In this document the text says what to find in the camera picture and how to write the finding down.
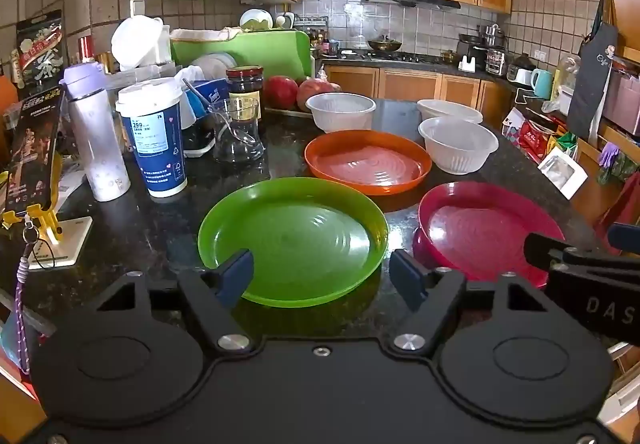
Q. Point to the white small stand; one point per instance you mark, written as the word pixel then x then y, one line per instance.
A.
pixel 467 64

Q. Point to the black smartphone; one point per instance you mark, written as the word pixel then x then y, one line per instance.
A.
pixel 30 149

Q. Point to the pink storage box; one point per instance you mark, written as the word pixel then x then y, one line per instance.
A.
pixel 622 99

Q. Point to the white plastic container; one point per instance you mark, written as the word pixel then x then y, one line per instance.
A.
pixel 137 42

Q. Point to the purple glove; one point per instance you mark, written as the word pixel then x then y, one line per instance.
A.
pixel 608 154

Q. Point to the small white appliance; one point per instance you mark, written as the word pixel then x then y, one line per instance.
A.
pixel 521 76

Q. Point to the white stand base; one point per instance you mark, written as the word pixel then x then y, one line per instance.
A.
pixel 75 234

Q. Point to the blue paper cup white lid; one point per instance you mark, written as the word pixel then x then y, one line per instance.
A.
pixel 155 149

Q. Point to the dark apron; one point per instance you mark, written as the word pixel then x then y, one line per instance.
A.
pixel 590 79

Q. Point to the yellow phone stand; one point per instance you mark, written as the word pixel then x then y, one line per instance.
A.
pixel 47 221

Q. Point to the fruit tray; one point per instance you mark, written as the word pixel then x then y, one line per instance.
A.
pixel 287 113

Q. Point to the clear glass cup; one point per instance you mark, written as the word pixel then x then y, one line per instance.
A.
pixel 235 147

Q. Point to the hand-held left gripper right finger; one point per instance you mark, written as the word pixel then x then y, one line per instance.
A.
pixel 405 275

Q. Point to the purple water bottle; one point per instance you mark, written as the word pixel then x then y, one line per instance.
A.
pixel 97 144

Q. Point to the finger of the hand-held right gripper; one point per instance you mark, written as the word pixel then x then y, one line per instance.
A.
pixel 625 238
pixel 542 249

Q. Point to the metal spoon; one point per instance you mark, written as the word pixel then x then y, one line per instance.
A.
pixel 245 137

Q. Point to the black wok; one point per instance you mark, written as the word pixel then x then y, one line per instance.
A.
pixel 385 44

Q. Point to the metal toaster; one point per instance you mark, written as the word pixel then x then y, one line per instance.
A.
pixel 496 63

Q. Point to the red can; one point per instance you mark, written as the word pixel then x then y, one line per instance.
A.
pixel 86 49

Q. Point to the colourful snack packets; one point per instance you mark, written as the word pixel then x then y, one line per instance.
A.
pixel 532 134

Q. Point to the gas stove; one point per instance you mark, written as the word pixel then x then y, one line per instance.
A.
pixel 395 57

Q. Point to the clear plastic jar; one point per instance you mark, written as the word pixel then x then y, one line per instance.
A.
pixel 145 74

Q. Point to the wooden lower cabinets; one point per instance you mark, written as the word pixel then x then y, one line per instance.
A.
pixel 405 84

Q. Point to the white box with window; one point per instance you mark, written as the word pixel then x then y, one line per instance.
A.
pixel 562 172

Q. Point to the blue white carton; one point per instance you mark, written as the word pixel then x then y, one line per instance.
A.
pixel 210 94

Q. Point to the green plastic plate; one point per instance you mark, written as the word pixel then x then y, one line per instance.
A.
pixel 295 234

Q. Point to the white green bowl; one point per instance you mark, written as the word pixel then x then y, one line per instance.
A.
pixel 256 19

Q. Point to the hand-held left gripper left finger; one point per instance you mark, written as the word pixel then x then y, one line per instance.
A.
pixel 237 275

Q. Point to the black tea package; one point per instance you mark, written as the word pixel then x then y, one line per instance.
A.
pixel 40 49

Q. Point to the orange plastic plate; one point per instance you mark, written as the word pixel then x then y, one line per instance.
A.
pixel 367 164

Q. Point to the red plastic plate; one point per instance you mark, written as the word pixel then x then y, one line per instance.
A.
pixel 480 229

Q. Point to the dark sauce jar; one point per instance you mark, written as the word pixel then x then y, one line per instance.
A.
pixel 244 84

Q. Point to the white plastic bowl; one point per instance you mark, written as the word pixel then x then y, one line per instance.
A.
pixel 447 108
pixel 340 117
pixel 457 149

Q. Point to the teal mug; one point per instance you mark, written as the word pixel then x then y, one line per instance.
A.
pixel 541 84

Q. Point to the black coffee maker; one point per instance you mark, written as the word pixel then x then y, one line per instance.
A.
pixel 475 52

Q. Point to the green cutting board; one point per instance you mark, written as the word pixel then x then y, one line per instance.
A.
pixel 265 54

